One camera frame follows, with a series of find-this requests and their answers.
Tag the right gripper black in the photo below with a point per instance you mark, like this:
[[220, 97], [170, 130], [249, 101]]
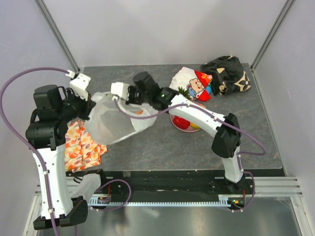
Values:
[[130, 101]]

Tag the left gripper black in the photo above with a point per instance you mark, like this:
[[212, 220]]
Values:
[[87, 105]]

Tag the fake pink orange peach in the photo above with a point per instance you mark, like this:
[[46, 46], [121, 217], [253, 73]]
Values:
[[139, 112]]

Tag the white plastic bag fruit print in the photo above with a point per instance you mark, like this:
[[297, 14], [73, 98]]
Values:
[[107, 125]]

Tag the fake pineapple green crown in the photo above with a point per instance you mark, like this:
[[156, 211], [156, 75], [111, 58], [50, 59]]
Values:
[[185, 93]]

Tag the red fake bell pepper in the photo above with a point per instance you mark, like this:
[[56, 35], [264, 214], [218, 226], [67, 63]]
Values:
[[181, 123]]

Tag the fake yellow fruit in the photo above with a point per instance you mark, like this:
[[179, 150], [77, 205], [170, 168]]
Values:
[[194, 126]]

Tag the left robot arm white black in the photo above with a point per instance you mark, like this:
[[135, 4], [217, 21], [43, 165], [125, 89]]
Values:
[[55, 108]]

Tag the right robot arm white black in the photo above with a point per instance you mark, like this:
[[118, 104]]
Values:
[[224, 129]]

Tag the white cartoon print cloth bag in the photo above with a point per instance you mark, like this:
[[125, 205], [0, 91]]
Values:
[[198, 83]]

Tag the orange floral cloth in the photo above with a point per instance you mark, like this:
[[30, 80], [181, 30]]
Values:
[[81, 151]]

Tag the pink plate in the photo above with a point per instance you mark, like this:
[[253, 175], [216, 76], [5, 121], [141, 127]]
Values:
[[189, 130]]

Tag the black beige patterned cloth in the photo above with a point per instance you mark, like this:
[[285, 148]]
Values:
[[228, 75]]

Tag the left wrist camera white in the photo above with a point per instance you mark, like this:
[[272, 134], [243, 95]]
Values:
[[79, 83]]

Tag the left aluminium frame post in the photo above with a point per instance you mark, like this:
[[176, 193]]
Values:
[[41, 5]]

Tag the aluminium frame post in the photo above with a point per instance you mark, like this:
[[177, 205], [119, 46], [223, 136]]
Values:
[[272, 32], [41, 5]]

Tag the grey slotted cable duct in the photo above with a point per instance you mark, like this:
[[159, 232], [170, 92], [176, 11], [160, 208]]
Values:
[[97, 201]]

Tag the right aluminium frame post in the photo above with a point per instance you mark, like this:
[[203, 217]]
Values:
[[272, 32]]

